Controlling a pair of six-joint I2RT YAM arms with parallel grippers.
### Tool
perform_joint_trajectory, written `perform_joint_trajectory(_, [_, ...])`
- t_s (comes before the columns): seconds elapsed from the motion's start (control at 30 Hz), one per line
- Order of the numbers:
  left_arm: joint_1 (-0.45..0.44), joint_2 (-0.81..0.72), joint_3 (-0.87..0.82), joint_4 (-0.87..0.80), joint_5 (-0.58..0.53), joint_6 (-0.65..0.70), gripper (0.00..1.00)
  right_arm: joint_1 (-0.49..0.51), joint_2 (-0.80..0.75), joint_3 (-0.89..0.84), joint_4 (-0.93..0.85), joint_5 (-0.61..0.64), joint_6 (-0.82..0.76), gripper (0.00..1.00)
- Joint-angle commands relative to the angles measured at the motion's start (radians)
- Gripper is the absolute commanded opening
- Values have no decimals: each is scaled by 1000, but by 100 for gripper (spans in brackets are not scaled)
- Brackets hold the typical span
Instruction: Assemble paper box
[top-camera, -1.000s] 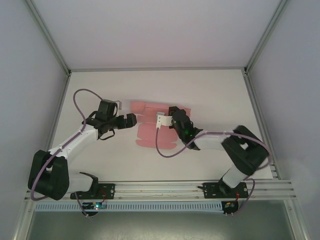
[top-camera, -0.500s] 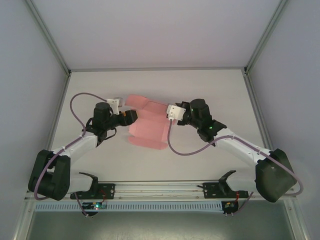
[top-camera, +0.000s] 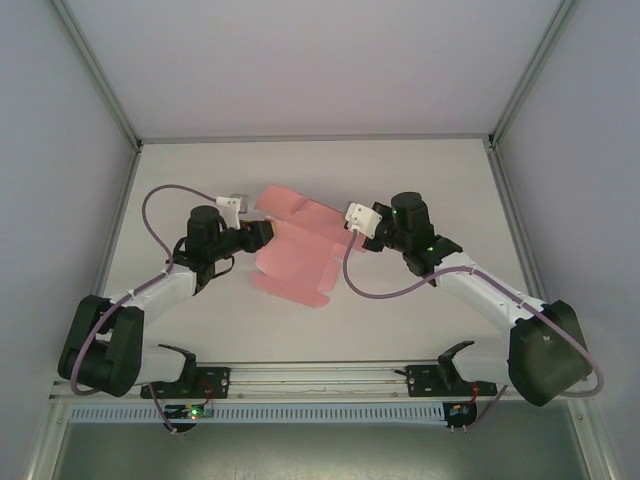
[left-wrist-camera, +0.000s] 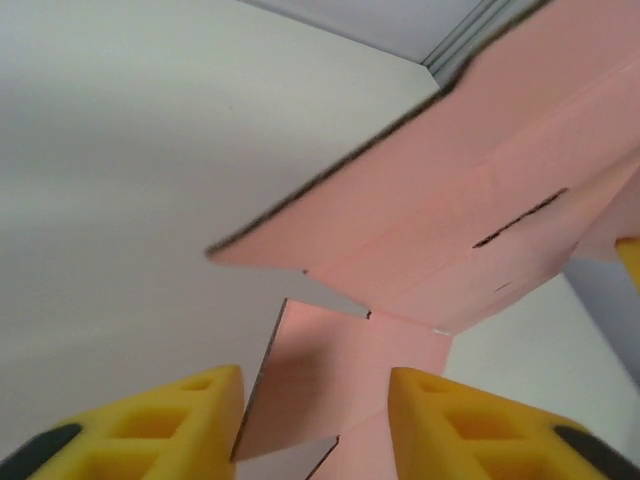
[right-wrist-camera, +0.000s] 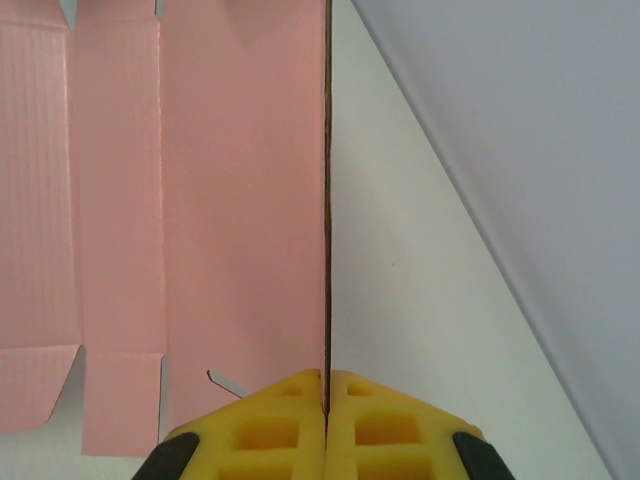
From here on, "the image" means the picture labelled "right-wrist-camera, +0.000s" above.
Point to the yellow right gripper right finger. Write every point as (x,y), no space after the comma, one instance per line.
(390,435)

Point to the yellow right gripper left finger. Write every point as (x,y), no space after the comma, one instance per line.
(280,430)

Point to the pink paper sheet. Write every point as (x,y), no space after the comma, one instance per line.
(225,200)

